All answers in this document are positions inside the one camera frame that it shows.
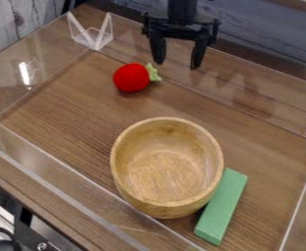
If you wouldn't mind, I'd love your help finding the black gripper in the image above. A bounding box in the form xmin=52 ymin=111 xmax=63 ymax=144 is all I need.
xmin=142 ymin=12 xmax=221 ymax=70

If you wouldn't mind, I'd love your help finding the black cable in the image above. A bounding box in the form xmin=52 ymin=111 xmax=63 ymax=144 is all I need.
xmin=0 ymin=226 xmax=24 ymax=251

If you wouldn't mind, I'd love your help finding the green rectangular block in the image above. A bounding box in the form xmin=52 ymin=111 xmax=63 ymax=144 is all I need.
xmin=194 ymin=168 xmax=248 ymax=246

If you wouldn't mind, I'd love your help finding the clear acrylic corner bracket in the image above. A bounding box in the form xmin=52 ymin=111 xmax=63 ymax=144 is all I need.
xmin=67 ymin=12 xmax=114 ymax=51

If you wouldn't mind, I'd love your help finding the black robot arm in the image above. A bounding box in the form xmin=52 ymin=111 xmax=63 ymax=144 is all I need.
xmin=142 ymin=0 xmax=221 ymax=70

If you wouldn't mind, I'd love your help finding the red plush strawberry toy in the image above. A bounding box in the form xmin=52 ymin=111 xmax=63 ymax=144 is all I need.
xmin=112 ymin=63 xmax=162 ymax=93

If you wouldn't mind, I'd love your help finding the wooden bowl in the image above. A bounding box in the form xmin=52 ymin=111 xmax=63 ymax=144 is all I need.
xmin=110 ymin=117 xmax=223 ymax=219

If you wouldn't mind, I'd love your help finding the black metal table frame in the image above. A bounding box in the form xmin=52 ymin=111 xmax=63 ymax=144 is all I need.
xmin=12 ymin=205 xmax=63 ymax=251

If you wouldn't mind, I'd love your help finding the clear acrylic enclosure wall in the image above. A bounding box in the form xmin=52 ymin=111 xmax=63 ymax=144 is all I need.
xmin=0 ymin=6 xmax=306 ymax=251

